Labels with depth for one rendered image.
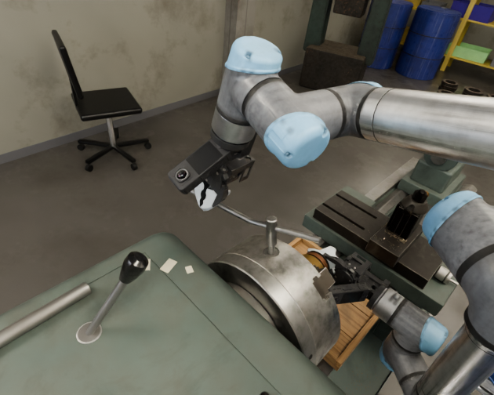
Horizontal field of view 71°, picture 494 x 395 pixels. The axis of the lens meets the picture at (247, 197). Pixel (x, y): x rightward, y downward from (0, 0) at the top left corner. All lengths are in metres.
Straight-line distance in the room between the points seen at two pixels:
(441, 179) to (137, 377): 1.44
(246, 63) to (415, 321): 0.66
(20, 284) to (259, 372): 2.00
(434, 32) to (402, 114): 5.94
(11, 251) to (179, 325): 2.12
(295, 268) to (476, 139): 0.41
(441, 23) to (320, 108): 5.94
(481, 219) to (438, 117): 0.27
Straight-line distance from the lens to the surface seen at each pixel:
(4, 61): 3.22
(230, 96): 0.52
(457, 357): 0.75
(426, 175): 1.71
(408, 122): 0.47
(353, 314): 1.13
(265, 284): 0.67
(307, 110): 0.46
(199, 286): 0.63
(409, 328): 0.89
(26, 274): 2.47
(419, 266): 1.24
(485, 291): 0.63
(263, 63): 0.49
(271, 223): 0.67
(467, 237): 0.65
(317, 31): 5.12
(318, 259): 0.91
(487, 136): 0.43
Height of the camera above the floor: 1.77
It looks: 39 degrees down
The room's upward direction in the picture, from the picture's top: 7 degrees clockwise
